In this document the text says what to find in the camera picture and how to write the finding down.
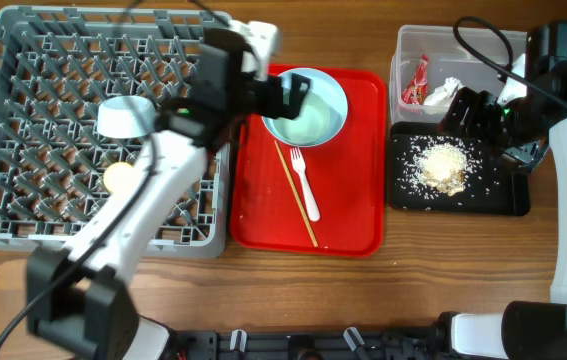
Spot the white napkin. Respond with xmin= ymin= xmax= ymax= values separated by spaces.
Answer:
xmin=423 ymin=77 xmax=464 ymax=106

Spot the light blue food bowl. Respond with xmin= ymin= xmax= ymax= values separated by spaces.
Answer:
xmin=273 ymin=93 xmax=331 ymax=145

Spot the red sauce packet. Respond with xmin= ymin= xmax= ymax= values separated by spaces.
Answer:
xmin=402 ymin=54 xmax=429 ymax=105

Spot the food scraps and rice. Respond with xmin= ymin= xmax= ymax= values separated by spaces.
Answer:
xmin=394 ymin=135 xmax=490 ymax=200

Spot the white plastic fork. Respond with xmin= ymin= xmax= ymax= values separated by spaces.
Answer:
xmin=290 ymin=147 xmax=320 ymax=222

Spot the wooden chopstick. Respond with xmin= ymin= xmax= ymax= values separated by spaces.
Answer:
xmin=274 ymin=140 xmax=319 ymax=248

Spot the yellow plastic cup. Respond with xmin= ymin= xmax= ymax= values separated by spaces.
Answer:
xmin=102 ymin=162 xmax=137 ymax=194

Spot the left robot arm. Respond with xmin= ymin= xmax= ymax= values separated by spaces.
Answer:
xmin=20 ymin=20 xmax=311 ymax=359

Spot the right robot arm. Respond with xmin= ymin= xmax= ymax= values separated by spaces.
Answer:
xmin=439 ymin=21 xmax=567 ymax=359

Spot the black waste tray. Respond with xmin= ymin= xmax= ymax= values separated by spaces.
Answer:
xmin=387 ymin=122 xmax=531 ymax=216

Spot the grey dishwasher rack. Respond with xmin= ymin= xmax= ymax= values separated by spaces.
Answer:
xmin=0 ymin=5 xmax=228 ymax=252

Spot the light blue plate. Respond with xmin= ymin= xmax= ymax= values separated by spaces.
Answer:
xmin=262 ymin=68 xmax=349 ymax=147

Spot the clear plastic bin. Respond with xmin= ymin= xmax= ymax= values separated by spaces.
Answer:
xmin=389 ymin=25 xmax=504 ymax=124

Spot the red plastic tray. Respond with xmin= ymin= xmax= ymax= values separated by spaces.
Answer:
xmin=229 ymin=68 xmax=388 ymax=257

